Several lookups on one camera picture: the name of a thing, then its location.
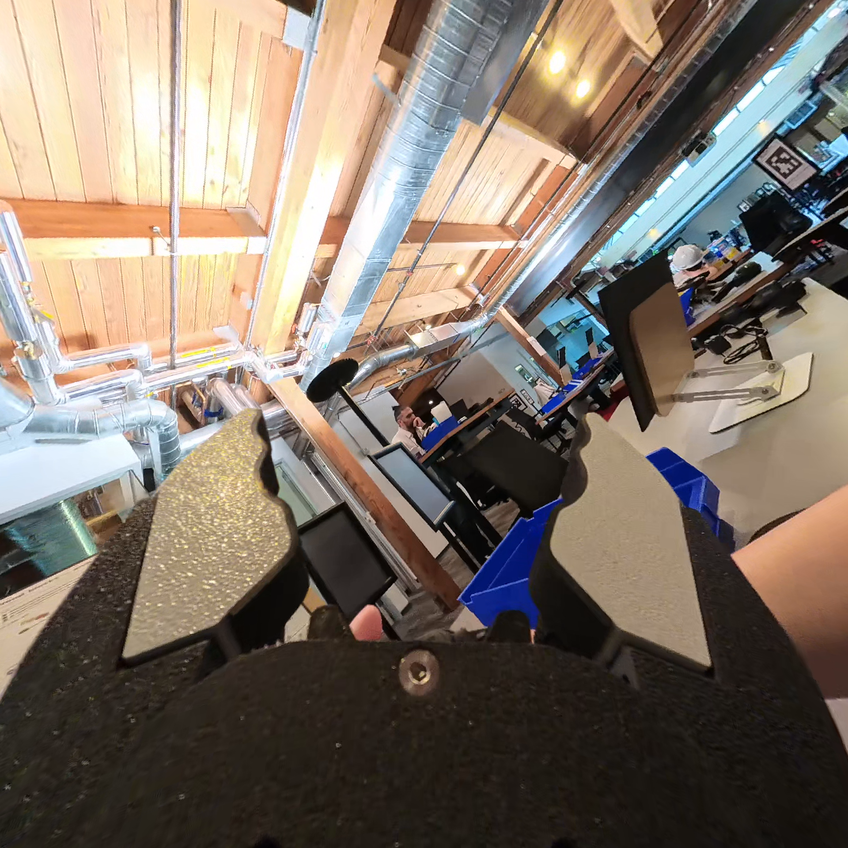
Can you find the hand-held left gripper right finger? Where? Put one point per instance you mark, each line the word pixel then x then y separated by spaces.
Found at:
pixel 630 557

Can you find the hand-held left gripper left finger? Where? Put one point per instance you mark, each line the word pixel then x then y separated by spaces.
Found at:
pixel 212 543

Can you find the blue plastic bin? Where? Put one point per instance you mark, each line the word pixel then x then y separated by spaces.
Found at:
pixel 524 577

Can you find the person's right forearm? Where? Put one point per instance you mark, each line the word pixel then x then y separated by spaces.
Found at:
pixel 802 596

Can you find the black monitor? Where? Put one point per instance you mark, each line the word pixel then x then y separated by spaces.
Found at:
pixel 341 559
pixel 414 484
pixel 514 467

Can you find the silver insulated pipes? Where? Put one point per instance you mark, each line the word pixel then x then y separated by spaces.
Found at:
pixel 80 418

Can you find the black round lamp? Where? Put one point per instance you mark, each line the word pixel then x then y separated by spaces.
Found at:
pixel 331 378

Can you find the wooden document stand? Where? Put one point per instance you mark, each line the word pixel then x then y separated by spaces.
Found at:
pixel 663 345

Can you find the printed marker sign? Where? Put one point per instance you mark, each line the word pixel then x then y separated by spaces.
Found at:
pixel 786 162

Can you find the silver ventilation duct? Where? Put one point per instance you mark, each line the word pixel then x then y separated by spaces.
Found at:
pixel 411 146

